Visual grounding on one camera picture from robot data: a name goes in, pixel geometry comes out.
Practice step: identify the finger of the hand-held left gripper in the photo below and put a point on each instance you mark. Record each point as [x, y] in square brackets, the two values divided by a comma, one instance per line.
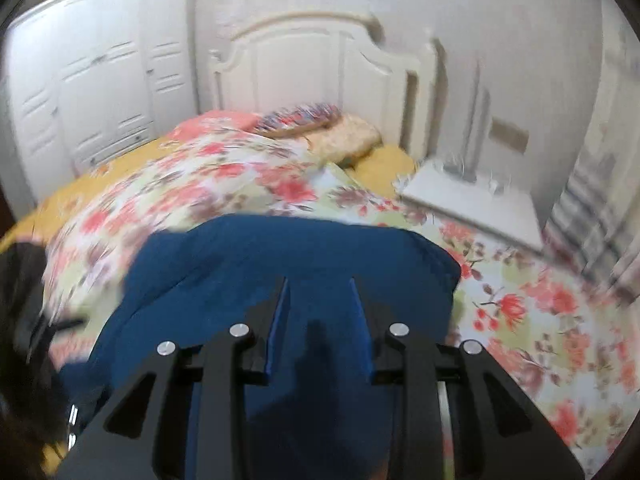
[67, 325]

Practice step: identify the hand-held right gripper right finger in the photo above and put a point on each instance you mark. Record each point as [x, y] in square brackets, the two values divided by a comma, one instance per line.
[361, 330]

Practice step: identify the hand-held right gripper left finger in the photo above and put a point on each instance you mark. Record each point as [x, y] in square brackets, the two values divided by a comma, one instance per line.
[277, 330]

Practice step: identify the blue padded jacket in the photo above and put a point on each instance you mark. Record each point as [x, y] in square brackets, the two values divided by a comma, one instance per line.
[300, 250]

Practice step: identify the yellow bed sheet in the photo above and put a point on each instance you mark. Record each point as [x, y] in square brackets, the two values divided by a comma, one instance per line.
[90, 190]

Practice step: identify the floral quilt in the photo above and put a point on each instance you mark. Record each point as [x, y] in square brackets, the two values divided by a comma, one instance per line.
[200, 185]

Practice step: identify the white nightstand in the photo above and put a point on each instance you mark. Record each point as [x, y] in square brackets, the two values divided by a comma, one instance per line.
[475, 205]

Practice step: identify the orange floral pillow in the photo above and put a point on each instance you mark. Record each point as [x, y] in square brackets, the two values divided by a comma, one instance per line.
[345, 137]

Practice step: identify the white charger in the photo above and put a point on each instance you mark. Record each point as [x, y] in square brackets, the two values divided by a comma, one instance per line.
[494, 186]

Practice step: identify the red purple patterned pillow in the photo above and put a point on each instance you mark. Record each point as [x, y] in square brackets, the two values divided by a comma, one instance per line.
[295, 120]

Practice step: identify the white wardrobe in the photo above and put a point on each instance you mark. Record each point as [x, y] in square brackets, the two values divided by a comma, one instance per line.
[100, 75]

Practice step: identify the white wooden headboard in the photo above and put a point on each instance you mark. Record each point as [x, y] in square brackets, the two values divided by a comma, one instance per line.
[310, 70]

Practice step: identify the striped boat print curtain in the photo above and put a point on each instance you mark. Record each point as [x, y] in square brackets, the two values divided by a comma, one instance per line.
[600, 185]

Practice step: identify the wall socket panel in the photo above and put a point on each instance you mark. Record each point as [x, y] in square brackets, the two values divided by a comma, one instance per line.
[509, 135]

